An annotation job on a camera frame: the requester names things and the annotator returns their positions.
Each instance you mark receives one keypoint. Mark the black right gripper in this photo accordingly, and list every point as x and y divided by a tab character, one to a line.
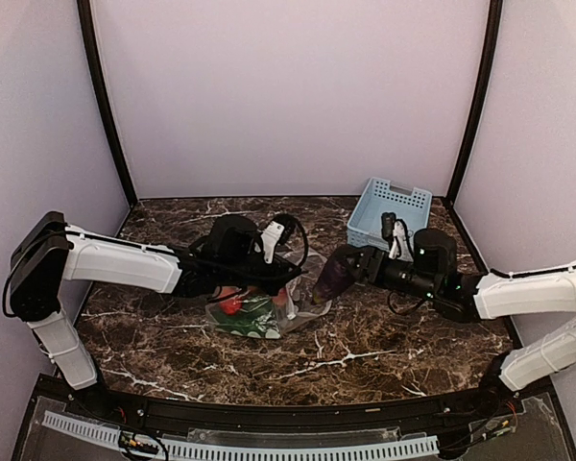
365	264

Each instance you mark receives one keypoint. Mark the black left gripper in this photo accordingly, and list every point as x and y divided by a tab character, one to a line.
280	277

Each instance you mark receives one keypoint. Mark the purple fake eggplant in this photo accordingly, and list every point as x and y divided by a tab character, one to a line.
326	287

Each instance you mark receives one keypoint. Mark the clear zip top bag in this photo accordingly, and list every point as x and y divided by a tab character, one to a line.
294	298

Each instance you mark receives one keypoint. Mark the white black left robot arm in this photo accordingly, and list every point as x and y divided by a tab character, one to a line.
54	251

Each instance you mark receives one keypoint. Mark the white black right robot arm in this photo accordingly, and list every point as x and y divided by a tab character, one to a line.
432	276

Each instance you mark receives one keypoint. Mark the red fake tomato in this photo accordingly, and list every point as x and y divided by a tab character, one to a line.
231	306

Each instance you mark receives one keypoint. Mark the green fake vegetable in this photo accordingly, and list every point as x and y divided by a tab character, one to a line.
257	319

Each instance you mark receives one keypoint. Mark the light blue perforated basket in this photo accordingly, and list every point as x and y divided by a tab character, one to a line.
381	203

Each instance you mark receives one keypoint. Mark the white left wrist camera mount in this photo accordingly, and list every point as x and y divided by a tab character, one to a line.
270	238

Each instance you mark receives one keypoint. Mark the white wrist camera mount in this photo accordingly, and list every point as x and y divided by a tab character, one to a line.
270	238
400	246

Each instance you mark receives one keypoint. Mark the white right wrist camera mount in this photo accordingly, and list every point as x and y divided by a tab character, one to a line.
400	246

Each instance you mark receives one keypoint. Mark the black front mounting rail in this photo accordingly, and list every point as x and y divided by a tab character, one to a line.
445	412

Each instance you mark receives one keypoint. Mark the white slotted cable duct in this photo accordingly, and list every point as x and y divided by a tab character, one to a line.
206	444

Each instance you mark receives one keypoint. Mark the black corner frame post right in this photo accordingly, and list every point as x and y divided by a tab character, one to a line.
478	100

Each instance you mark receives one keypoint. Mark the black corner frame post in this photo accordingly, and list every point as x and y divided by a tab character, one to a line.
478	100
99	85

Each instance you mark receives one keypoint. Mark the black corner frame post left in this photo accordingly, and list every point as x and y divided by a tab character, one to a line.
99	85

